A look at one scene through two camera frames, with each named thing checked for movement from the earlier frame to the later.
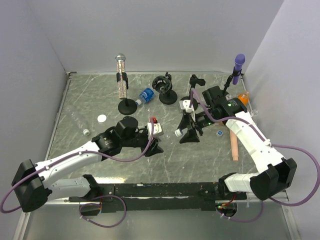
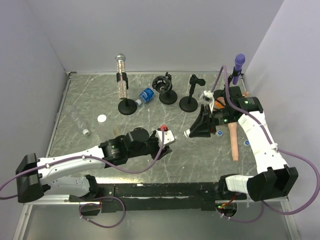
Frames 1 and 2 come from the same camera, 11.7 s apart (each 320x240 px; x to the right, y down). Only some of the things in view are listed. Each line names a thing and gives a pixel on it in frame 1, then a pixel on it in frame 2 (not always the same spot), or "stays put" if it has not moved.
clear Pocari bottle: x=180 y=132 to x=177 y=138
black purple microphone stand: x=236 y=73 stays put
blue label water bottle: x=146 y=96 stays put
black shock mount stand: x=163 y=84 stays put
